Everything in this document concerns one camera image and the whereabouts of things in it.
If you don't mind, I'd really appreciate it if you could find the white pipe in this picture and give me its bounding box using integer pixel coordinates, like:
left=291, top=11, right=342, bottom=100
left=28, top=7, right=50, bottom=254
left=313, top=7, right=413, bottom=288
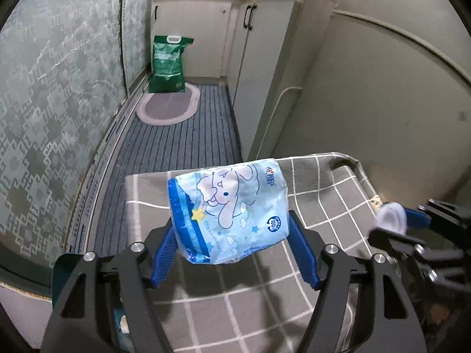
left=264, top=86, right=303, bottom=148

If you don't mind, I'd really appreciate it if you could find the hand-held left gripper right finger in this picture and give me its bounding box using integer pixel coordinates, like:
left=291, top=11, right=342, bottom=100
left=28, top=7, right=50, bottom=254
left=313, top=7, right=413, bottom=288
left=288, top=210, right=429, bottom=353

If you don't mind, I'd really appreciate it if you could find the white plastic cup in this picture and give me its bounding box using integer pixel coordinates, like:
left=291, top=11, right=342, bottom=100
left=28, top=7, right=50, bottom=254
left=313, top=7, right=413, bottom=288
left=376, top=202, right=408, bottom=234

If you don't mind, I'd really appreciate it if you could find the grey checked tablecloth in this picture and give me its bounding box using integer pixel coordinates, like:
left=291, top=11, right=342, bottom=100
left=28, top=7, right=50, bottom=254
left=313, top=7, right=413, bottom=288
left=123, top=151, right=402, bottom=353

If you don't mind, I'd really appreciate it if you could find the patterned frosted glass door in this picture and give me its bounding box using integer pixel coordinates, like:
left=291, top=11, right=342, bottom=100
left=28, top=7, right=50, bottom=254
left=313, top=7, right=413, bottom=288
left=0, top=0, right=127, bottom=269
left=121, top=0, right=155, bottom=89

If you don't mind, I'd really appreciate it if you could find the blue cartoon print packet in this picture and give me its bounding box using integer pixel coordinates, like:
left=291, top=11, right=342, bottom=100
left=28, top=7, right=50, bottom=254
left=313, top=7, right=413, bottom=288
left=167, top=158, right=288, bottom=265

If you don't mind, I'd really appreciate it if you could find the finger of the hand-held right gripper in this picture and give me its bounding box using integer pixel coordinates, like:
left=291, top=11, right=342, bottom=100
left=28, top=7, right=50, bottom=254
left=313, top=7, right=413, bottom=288
left=405, top=199, right=471, bottom=230
left=368, top=228, right=471, bottom=291

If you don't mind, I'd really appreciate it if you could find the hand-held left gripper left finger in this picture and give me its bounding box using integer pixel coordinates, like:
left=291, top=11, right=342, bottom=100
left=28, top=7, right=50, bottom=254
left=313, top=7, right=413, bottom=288
left=40, top=221, right=179, bottom=353

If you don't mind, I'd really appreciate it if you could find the green bag with white handle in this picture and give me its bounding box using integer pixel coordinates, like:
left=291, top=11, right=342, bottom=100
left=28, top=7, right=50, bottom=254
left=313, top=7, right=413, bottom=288
left=148, top=35, right=194, bottom=94

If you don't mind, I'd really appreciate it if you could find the striped grey floor rug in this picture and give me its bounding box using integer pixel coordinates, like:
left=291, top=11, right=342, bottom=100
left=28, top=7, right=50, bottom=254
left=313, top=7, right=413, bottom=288
left=94, top=83, right=243, bottom=258

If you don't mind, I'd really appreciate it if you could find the low white cabinet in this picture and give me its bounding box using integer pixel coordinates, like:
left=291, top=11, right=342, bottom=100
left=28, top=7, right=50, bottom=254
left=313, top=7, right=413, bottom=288
left=151, top=0, right=236, bottom=79

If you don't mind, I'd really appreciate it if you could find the oval purple floor mat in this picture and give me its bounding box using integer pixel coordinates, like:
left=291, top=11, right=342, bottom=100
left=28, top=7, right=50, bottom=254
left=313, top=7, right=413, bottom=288
left=136, top=84, right=202, bottom=127

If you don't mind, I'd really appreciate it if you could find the large white appliance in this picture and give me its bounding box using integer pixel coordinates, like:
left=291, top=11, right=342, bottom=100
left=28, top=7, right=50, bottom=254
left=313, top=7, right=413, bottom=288
left=250, top=7, right=471, bottom=210

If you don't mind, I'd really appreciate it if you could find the tall white cabinet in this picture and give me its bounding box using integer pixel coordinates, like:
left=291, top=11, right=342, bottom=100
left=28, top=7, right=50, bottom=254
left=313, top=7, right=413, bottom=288
left=226, top=0, right=332, bottom=162

